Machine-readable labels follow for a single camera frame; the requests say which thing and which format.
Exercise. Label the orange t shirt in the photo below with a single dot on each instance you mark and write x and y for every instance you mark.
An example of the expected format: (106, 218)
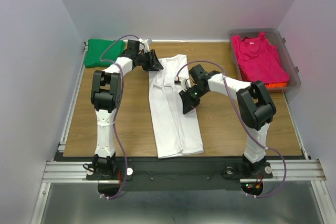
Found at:
(277, 85)

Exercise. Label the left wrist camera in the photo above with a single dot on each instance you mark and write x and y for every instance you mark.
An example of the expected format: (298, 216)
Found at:
(145, 43)

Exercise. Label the pink t shirt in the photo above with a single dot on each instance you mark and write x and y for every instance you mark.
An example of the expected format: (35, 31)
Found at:
(258, 60)

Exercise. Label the white t shirt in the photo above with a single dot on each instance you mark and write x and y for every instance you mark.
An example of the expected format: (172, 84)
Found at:
(175, 134)

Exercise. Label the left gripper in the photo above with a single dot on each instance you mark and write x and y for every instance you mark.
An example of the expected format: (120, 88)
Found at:
(154, 64)

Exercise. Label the aluminium rail frame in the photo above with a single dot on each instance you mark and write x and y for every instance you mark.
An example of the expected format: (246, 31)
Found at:
(296, 193)

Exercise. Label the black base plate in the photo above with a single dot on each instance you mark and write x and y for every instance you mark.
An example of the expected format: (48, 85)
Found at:
(152, 174)

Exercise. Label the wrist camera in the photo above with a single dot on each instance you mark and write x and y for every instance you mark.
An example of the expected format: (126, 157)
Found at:
(145, 43)
(180, 81)

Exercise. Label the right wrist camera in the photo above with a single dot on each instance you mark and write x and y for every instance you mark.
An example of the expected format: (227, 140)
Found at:
(180, 81)

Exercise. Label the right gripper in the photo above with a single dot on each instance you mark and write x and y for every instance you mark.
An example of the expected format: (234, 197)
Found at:
(188, 104)

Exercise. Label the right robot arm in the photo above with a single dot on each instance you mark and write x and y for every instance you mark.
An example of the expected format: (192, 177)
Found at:
(251, 101)

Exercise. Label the folded green t shirt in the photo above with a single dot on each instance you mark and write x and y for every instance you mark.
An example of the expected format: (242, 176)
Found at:
(96, 47)

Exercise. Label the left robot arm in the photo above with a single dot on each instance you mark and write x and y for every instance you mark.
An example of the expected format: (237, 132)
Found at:
(106, 97)

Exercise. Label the clear plastic bin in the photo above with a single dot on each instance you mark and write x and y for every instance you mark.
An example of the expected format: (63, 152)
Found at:
(274, 38)

